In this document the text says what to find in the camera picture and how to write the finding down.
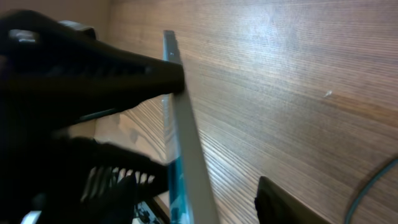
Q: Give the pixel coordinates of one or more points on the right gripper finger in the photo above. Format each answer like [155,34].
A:
[274,205]

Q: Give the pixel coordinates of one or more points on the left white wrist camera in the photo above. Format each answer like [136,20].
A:
[84,29]

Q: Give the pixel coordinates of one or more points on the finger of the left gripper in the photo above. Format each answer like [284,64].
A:
[76,181]
[56,75]

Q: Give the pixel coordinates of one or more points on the blue Galaxy smartphone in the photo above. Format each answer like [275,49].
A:
[190,194]

